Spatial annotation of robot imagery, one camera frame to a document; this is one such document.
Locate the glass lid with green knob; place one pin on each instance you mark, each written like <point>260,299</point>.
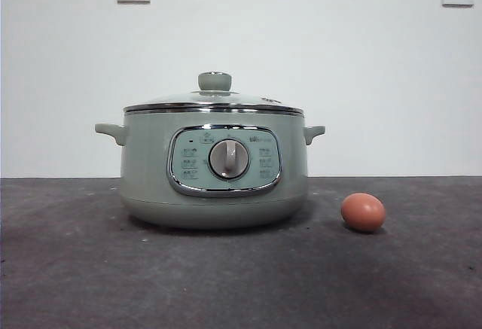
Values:
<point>214,80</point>

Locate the brown egg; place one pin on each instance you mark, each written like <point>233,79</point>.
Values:
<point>363,212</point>

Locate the sage green electric pot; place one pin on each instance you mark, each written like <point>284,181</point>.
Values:
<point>150,178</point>

